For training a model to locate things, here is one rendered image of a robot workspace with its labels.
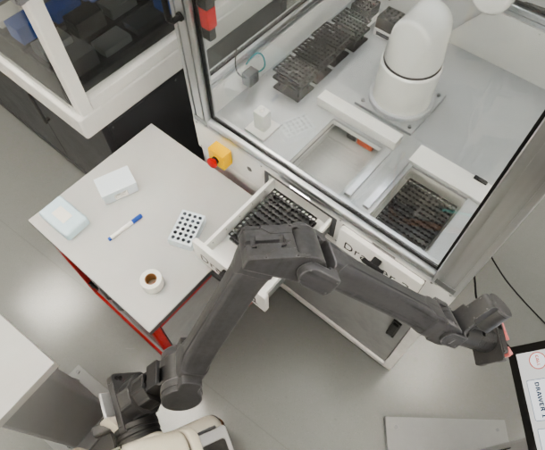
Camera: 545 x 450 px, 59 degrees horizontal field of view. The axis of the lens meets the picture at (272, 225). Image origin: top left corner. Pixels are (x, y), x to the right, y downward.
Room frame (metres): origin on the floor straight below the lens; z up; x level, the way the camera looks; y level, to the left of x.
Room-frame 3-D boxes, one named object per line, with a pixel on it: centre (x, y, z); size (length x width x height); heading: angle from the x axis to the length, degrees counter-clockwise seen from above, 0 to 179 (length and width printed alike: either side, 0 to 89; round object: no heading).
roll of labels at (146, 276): (0.62, 0.39, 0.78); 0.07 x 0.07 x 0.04
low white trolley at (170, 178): (0.88, 0.43, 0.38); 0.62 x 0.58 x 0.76; 49
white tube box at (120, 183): (0.99, 0.55, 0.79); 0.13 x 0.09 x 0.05; 120
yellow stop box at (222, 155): (1.04, 0.18, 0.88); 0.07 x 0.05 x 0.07; 49
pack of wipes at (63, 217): (0.86, 0.71, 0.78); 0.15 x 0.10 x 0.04; 50
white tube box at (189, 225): (0.80, 0.29, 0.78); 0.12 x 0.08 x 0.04; 161
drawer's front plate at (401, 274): (0.63, -0.32, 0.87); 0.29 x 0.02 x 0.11; 49
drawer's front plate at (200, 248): (0.60, 0.13, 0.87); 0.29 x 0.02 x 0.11; 49
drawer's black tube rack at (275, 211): (0.75, 0.00, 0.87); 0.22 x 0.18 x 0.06; 139
